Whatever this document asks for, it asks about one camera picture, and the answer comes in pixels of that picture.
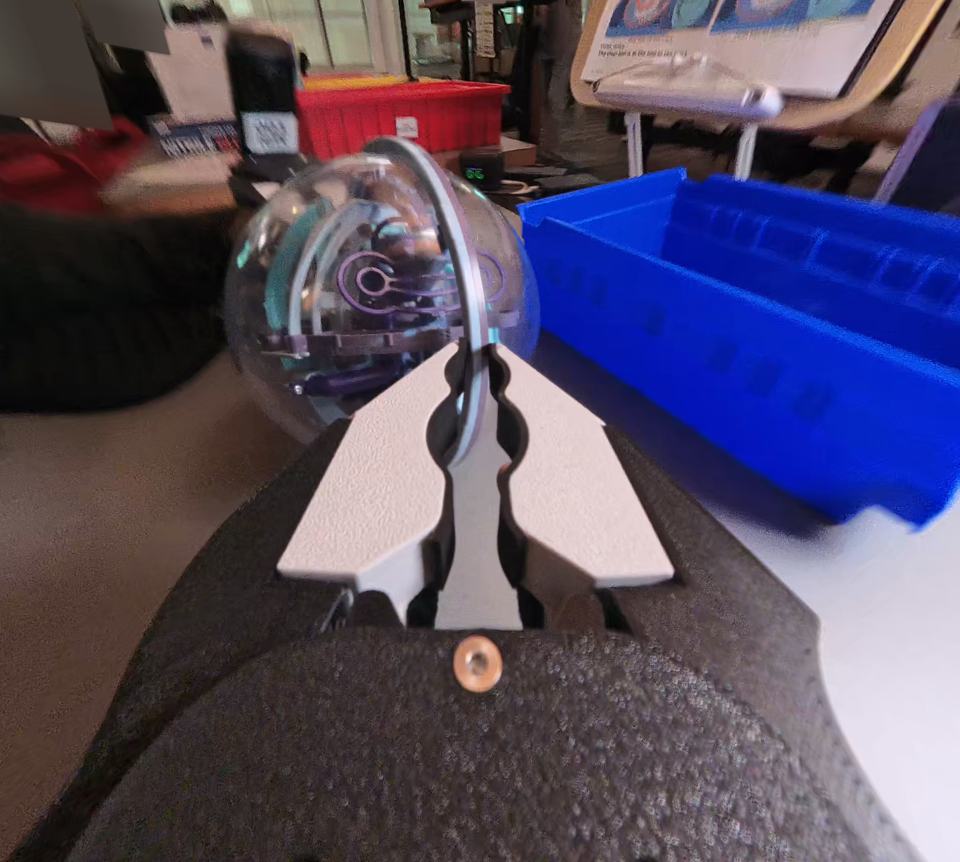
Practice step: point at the blue plastic tray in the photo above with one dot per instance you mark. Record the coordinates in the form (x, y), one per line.
(750, 322)

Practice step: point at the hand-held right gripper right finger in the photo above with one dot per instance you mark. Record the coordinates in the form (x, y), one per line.
(585, 502)

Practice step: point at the person's left forearm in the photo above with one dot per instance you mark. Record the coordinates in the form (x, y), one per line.
(105, 307)

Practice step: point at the small black device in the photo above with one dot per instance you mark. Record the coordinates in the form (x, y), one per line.
(480, 167)

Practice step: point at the red plastic bin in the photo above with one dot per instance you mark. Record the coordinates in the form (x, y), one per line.
(398, 115)

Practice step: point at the clear maze ball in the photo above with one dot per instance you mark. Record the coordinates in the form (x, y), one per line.
(360, 292)

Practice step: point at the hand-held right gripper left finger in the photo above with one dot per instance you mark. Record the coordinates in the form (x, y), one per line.
(375, 502)

